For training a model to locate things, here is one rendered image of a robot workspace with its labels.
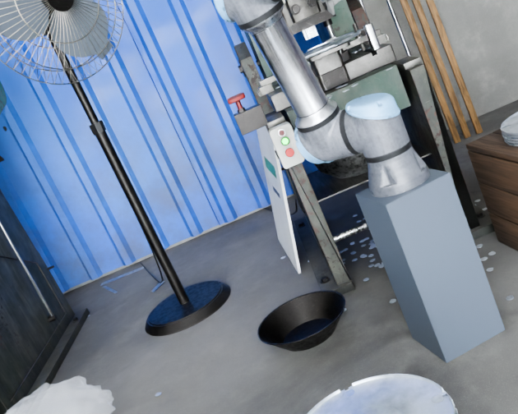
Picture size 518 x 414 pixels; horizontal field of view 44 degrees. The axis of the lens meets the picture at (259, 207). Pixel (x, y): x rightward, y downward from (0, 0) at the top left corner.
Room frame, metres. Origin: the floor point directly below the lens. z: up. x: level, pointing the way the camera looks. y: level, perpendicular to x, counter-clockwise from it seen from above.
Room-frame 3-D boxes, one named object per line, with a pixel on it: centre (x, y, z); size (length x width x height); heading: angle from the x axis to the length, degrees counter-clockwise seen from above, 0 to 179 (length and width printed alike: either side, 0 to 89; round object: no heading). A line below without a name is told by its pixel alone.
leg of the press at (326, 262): (2.48, -0.16, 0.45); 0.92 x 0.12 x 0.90; 177
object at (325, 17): (2.33, -0.42, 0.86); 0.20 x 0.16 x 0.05; 87
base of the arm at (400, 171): (1.51, -0.35, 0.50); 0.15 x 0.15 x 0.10
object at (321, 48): (2.20, -0.41, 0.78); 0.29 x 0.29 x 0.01
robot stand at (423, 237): (1.51, -0.35, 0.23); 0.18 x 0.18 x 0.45; 10
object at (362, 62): (2.33, -0.42, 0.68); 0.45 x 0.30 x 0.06; 87
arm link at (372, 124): (1.51, -0.34, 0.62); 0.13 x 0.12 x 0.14; 53
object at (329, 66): (2.15, -0.41, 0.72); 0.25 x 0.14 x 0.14; 177
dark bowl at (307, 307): (1.85, 0.02, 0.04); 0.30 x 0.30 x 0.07
